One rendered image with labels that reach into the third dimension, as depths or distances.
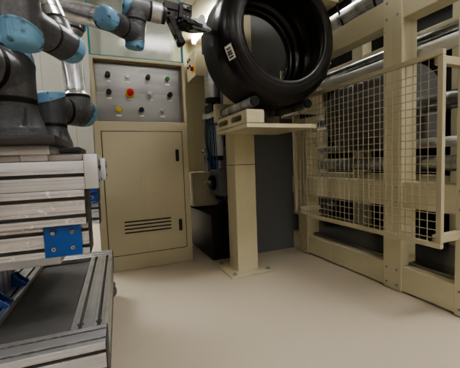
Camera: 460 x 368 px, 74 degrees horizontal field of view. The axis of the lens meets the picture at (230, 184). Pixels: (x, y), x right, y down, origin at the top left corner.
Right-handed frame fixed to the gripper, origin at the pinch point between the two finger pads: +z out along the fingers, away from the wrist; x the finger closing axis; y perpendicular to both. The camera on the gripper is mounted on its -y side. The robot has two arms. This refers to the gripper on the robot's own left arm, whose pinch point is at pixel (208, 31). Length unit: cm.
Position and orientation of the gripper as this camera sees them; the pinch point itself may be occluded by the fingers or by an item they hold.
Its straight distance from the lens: 147.9
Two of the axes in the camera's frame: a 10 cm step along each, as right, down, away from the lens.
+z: 9.2, 0.5, 3.9
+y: 0.6, -10.0, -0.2
